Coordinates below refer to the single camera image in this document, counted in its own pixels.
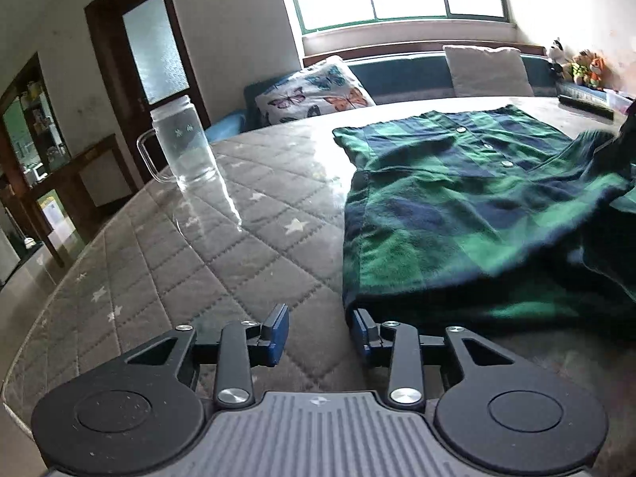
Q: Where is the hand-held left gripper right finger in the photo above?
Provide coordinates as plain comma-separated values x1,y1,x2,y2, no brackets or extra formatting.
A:
350,307,518,411

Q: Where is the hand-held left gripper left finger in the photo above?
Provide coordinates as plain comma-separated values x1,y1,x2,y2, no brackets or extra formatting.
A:
122,303,290,411

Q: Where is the green plaid button shirt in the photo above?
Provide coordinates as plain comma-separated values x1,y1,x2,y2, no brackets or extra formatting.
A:
331,104,636,337

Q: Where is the black remote control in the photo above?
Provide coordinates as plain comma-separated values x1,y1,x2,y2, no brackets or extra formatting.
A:
557,93,616,120

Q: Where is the orange tiger plush toy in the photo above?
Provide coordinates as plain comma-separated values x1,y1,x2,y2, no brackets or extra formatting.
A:
570,50,608,90

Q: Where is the panda plush toy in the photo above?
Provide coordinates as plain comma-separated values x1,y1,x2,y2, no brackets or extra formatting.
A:
547,37,568,78

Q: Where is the grey quilted star table cover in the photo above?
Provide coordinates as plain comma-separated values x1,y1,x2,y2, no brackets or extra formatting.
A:
0,95,636,438

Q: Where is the plain white pillow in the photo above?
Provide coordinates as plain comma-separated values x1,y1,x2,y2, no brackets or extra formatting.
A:
442,45,535,99

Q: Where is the clear glass mug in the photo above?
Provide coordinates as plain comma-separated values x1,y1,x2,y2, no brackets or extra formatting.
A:
136,94,220,192

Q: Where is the light blue cushion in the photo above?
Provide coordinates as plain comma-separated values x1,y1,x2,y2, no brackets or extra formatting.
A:
204,112,248,143

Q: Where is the teal sofa bench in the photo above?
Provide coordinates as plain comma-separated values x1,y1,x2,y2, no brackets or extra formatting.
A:
243,52,564,127

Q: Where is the butterfly print pillow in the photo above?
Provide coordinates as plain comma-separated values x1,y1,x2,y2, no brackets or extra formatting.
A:
255,56,377,125

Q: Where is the dark wooden glass door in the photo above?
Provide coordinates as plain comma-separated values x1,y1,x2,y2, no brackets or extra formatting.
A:
84,0,213,186

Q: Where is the dark wooden display cabinet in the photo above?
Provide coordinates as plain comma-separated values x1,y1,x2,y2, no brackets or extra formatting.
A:
0,52,76,270

